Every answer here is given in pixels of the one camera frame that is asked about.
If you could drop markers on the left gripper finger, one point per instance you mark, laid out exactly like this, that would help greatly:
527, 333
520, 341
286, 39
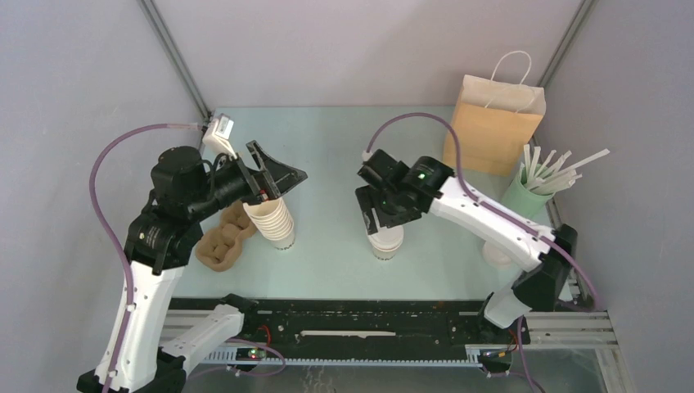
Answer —
267, 165
284, 180

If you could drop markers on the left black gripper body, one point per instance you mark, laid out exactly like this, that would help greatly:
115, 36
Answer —
253, 187

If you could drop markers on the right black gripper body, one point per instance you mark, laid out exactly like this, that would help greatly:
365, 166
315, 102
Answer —
388, 211

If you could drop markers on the white plastic cup lid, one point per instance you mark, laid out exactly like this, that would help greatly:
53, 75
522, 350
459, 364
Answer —
387, 237

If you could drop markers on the single white paper cup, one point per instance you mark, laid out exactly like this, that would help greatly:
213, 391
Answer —
384, 254

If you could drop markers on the brown paper bag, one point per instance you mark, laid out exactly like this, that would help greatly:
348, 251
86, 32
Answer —
493, 120

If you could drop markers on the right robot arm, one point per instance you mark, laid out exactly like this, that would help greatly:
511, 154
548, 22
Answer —
540, 252

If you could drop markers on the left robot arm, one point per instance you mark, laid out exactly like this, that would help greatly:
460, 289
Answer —
157, 250

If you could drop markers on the stack of white paper cups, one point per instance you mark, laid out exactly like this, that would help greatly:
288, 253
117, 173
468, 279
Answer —
274, 221

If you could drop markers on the brown pulp cup carrier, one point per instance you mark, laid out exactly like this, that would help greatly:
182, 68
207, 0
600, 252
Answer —
221, 246

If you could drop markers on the stack of white lids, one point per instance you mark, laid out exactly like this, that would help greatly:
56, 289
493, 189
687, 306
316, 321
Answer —
495, 257

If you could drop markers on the green straw holder cup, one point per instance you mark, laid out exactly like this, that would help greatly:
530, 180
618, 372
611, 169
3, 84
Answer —
522, 201

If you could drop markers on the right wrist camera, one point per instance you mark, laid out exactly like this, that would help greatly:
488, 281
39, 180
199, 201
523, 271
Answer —
382, 172

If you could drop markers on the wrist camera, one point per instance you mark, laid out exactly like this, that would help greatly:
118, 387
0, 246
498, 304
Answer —
216, 137
382, 172

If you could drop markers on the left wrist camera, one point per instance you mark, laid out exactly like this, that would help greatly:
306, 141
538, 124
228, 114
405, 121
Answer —
216, 137

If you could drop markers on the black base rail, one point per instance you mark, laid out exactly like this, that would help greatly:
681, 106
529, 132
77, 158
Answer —
360, 332

